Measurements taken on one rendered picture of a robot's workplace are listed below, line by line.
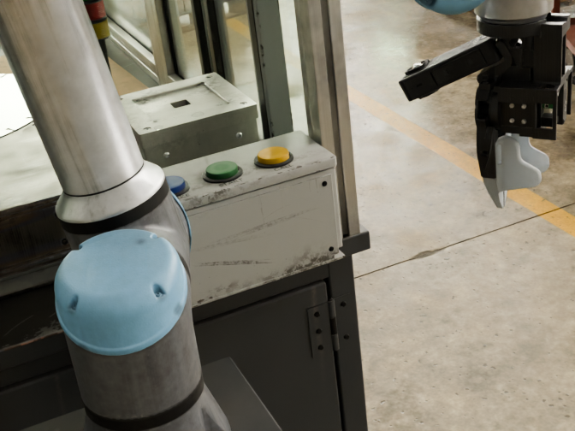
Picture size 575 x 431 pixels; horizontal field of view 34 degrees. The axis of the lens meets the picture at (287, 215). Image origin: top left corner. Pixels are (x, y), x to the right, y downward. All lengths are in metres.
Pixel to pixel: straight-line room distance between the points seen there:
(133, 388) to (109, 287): 0.09
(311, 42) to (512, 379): 1.25
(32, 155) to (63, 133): 0.57
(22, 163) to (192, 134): 0.27
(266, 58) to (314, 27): 0.13
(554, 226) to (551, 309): 0.44
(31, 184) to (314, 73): 0.44
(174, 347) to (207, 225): 0.33
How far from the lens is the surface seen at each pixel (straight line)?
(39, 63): 0.89
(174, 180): 1.16
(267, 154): 1.19
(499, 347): 2.35
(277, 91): 1.31
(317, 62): 1.20
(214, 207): 1.15
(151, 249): 0.87
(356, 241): 1.32
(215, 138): 1.38
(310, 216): 1.21
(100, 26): 1.56
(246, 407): 1.02
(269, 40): 1.28
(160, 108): 1.43
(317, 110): 1.22
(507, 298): 2.53
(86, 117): 0.90
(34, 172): 1.42
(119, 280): 0.84
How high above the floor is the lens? 1.39
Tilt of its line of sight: 27 degrees down
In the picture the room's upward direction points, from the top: 7 degrees counter-clockwise
